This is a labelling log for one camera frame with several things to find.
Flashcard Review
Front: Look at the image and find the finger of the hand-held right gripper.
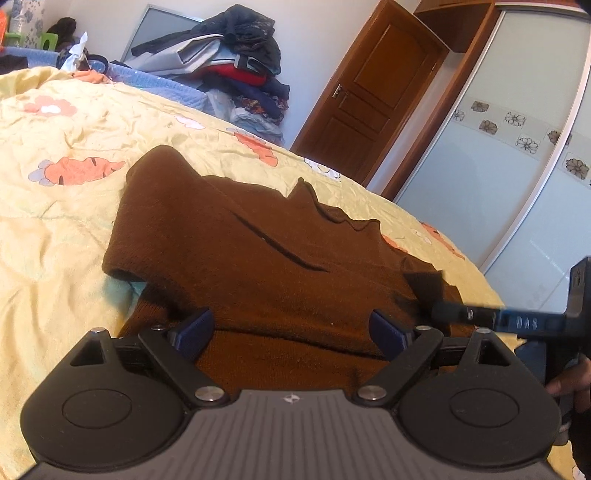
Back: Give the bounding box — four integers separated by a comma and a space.
403, 271, 503, 329

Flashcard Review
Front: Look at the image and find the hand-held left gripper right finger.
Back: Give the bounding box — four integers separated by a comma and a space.
355, 308, 514, 407

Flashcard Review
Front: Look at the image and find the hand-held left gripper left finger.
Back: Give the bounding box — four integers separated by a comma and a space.
69, 308, 230, 407

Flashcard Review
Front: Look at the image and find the brown knit sweater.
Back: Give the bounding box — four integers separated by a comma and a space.
102, 144, 476, 402

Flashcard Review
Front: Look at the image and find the pile of mixed clothes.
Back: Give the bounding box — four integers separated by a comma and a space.
124, 4, 291, 145

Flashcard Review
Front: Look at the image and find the person's right hand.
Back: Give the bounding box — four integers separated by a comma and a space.
545, 354, 591, 409

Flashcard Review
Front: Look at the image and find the flower tile wardrobe sliding door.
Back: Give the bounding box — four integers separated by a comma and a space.
484, 60, 591, 319
392, 9, 583, 273

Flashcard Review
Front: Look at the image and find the yellow carrot print blanket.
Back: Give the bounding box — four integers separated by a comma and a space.
0, 66, 578, 480

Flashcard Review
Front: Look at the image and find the brown wooden door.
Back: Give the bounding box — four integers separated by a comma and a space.
290, 0, 451, 186

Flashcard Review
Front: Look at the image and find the blue quilted mattress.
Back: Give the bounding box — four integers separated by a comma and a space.
0, 48, 209, 112

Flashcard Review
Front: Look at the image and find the white crumpled plastic bag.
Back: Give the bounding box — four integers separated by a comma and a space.
58, 31, 92, 73

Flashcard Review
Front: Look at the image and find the grey framed panel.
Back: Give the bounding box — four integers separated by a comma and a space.
121, 4, 205, 64

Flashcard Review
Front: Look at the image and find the dark cloth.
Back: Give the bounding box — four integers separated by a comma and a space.
46, 17, 78, 48

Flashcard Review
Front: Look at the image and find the wooden wardrobe frame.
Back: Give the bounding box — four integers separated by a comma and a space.
381, 0, 505, 201

